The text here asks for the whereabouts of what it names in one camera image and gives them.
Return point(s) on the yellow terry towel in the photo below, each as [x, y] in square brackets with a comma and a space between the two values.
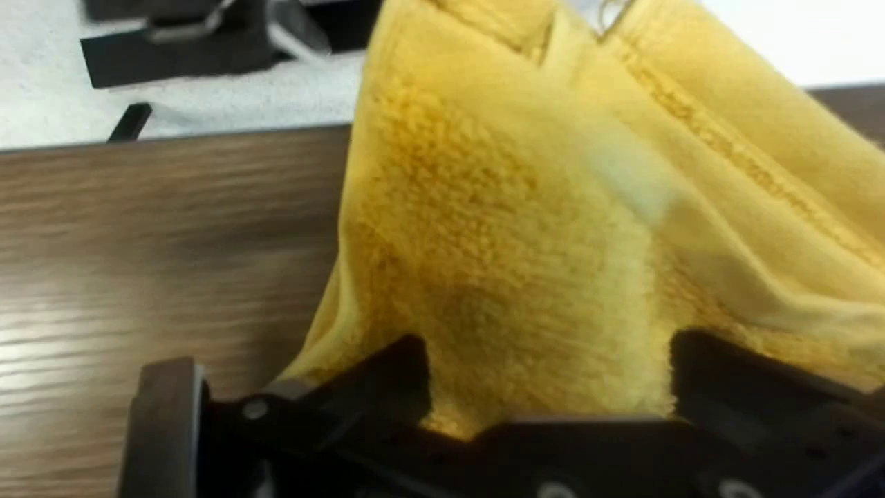
[525, 228]

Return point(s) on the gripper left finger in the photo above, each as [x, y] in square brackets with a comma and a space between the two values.
[332, 422]

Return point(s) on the short black bar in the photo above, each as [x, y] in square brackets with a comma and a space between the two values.
[130, 122]

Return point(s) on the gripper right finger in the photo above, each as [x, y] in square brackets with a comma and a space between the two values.
[753, 408]

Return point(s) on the black metal stand foot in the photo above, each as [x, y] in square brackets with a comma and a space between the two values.
[207, 41]

